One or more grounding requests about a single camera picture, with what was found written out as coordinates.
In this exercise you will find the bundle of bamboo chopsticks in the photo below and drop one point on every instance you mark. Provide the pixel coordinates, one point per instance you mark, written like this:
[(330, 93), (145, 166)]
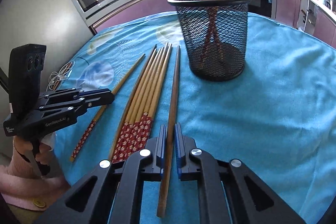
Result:
[(147, 98)]

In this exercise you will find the purple kitchen cabinets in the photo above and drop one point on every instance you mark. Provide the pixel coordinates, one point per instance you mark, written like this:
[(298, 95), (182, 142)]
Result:
[(147, 6)]

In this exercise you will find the dark brown wooden chopstick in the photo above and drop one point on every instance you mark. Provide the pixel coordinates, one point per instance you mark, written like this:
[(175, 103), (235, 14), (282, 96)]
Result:
[(174, 95)]

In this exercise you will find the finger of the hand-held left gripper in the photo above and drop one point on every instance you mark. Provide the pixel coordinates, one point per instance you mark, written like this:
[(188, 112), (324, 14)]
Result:
[(101, 101), (97, 92)]

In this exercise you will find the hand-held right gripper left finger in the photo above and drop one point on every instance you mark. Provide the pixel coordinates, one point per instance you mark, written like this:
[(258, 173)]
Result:
[(163, 144)]

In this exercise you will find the black mesh utensil holder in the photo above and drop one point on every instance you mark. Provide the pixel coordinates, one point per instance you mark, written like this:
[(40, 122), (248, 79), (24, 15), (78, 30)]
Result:
[(223, 37)]

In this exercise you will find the blue floral tablecloth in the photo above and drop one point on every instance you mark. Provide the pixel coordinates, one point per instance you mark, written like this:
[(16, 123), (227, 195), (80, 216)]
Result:
[(262, 108)]

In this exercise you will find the person's left forearm pink sleeve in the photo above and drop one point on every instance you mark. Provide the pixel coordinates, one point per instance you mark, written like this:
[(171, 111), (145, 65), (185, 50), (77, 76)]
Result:
[(23, 187)]

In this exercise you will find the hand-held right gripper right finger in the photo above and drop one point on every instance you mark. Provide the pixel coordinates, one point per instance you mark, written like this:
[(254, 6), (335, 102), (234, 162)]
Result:
[(179, 145)]

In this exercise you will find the grey refrigerator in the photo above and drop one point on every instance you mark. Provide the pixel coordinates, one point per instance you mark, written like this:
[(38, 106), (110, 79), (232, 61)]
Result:
[(39, 16)]

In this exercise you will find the person's left hand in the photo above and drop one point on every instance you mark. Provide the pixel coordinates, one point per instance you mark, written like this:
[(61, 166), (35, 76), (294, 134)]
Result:
[(22, 149)]

